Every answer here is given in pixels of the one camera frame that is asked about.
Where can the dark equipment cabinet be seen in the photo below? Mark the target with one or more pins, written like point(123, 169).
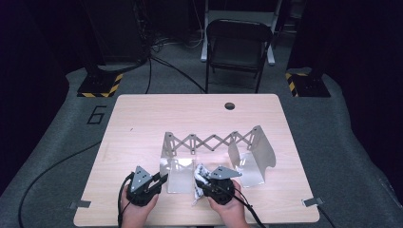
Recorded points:
point(117, 31)

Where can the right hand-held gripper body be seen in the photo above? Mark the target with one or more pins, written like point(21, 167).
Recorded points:
point(223, 172)

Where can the round dark table grommet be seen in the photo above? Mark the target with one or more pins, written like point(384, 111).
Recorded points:
point(229, 106)

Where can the person's left hand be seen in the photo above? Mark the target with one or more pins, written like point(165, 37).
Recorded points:
point(136, 213)

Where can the black stand with striped base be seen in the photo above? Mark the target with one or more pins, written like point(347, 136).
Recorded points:
point(98, 84)
point(310, 85)

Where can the black folding chair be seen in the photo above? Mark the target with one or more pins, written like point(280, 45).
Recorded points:
point(236, 50)

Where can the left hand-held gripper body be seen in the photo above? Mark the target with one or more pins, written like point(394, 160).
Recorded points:
point(141, 180)

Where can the grey tape strip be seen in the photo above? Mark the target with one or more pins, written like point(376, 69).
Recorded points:
point(313, 201)
point(80, 204)

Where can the person's right hand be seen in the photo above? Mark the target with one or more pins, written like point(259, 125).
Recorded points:
point(231, 209)

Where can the white cloth with dark pattern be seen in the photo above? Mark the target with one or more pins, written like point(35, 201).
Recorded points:
point(199, 172)

